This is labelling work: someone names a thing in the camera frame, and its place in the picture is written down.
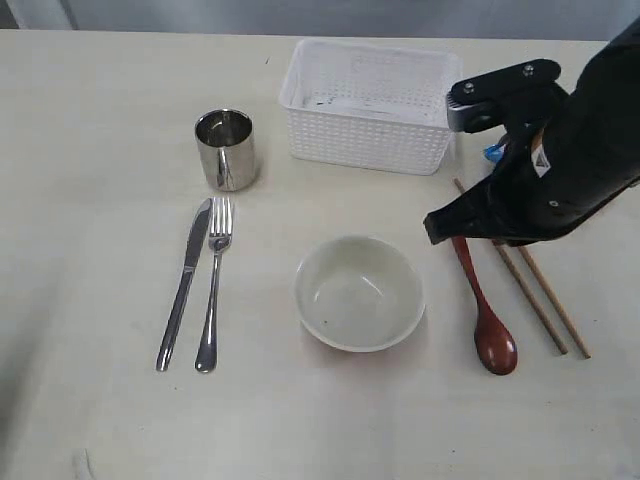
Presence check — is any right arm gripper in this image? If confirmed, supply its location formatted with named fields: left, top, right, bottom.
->
left=424, top=24, right=639, bottom=246

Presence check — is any blue chips bag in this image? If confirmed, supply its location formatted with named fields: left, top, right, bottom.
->
left=483, top=144, right=505, bottom=164

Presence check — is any wooden chopstick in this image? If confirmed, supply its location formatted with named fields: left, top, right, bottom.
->
left=517, top=246, right=592, bottom=359
left=452, top=177, right=570, bottom=356

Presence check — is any reddish brown wooden spoon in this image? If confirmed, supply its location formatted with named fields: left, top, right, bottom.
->
left=452, top=236, right=518, bottom=376

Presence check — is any white perforated plastic basket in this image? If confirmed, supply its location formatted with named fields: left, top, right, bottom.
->
left=279, top=38, right=462, bottom=176

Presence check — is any white bowl dark rim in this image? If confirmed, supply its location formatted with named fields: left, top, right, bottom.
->
left=293, top=235, right=426, bottom=353

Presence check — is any shiny metal container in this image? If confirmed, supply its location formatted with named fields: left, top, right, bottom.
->
left=194, top=109, right=259, bottom=192

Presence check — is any silver metal fork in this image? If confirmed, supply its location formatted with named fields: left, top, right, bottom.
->
left=195, top=197, right=234, bottom=373

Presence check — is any silver table knife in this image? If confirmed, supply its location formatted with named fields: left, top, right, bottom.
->
left=155, top=198, right=212, bottom=372

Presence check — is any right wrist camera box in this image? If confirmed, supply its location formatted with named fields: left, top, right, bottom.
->
left=446, top=59, right=568, bottom=134

